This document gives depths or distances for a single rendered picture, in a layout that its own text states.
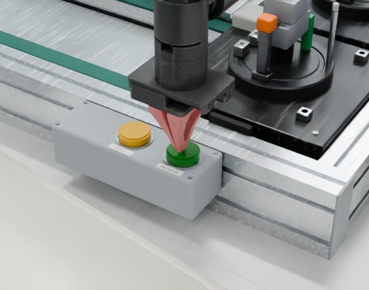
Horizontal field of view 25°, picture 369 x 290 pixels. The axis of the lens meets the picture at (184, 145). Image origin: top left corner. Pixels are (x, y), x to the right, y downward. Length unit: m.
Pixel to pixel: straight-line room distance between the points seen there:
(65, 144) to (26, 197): 0.72
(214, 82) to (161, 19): 0.10
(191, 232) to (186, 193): 0.09
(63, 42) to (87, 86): 0.20
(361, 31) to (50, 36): 0.47
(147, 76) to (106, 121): 0.15
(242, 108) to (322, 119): 0.10
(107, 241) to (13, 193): 0.04
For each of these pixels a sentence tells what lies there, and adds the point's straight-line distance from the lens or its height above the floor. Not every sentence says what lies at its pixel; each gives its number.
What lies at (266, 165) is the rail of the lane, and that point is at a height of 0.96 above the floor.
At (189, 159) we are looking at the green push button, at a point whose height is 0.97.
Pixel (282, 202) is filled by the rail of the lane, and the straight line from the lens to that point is 0.99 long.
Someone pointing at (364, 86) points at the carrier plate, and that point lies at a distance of 1.12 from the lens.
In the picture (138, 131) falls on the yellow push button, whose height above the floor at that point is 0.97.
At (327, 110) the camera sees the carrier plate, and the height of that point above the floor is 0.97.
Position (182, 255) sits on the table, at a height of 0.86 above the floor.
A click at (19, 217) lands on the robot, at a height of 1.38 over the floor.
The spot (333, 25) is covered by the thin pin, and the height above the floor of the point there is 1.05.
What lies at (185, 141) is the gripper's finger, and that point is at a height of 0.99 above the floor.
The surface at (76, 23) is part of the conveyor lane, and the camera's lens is 1.36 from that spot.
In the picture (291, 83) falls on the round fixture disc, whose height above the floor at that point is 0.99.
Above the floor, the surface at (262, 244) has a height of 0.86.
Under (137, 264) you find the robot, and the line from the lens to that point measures 0.30.
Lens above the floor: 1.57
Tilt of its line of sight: 37 degrees down
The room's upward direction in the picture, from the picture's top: straight up
